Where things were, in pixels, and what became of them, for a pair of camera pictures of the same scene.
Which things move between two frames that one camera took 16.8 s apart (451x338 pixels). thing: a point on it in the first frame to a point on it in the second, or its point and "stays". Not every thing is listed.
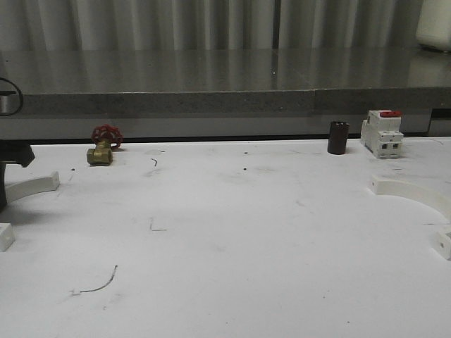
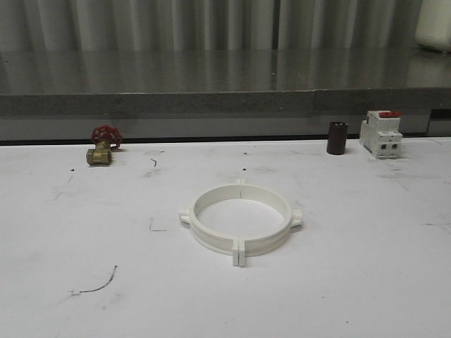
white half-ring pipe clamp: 387,187 to 261,245
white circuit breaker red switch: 380,133 stays
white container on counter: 434,24 stays
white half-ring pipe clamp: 18,189 to 211,241
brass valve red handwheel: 105,136 stays
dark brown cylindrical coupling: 337,137 stays
